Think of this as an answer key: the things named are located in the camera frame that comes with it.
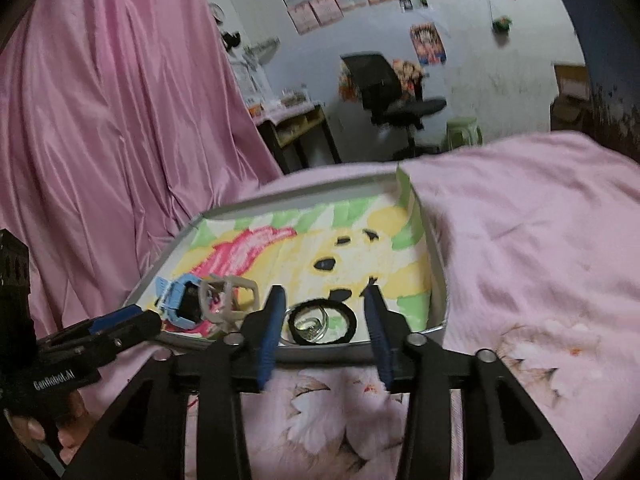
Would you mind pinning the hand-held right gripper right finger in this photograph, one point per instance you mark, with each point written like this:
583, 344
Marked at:
380, 345

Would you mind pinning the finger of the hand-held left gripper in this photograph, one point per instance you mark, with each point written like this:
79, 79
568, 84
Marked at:
115, 315
135, 327

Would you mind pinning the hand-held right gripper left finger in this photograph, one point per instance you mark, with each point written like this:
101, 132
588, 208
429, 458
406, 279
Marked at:
267, 340

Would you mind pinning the light blue wrist watch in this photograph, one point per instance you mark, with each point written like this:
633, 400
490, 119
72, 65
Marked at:
175, 300

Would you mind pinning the clear hair claw clip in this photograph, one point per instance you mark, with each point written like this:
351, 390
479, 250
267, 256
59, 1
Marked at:
235, 285

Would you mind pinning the grey cardboard box tray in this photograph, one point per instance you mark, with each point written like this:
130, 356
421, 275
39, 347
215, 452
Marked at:
435, 280

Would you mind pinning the person's left hand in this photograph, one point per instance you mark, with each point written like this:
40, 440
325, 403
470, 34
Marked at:
72, 435

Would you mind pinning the colourful crayon drawing paper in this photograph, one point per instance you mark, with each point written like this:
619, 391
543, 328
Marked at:
310, 240

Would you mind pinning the pink curtain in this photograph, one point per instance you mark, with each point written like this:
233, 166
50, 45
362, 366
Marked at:
110, 135

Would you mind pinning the dark wooden desk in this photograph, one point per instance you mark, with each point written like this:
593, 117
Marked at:
305, 132

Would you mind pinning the green plastic stool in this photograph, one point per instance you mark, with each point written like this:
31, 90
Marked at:
464, 130

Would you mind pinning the clutter of desk papers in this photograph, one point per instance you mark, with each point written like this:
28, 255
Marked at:
280, 101

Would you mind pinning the red patterned bag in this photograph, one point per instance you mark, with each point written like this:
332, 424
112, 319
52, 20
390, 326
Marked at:
346, 85

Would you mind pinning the black office chair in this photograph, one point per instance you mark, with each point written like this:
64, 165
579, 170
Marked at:
372, 77

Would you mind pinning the wooden cabinet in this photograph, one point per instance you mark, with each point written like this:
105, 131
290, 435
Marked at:
570, 95

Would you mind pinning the green hanging pouch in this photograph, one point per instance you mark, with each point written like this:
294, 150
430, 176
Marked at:
501, 25

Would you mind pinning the blue starry hanging cloth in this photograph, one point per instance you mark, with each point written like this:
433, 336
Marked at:
610, 60

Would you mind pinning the black wall ornament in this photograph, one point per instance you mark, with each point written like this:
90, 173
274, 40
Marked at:
231, 41

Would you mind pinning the cartoon wall poster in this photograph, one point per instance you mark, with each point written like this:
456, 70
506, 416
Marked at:
428, 44

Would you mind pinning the pair of wall photos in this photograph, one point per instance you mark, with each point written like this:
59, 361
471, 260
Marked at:
414, 1

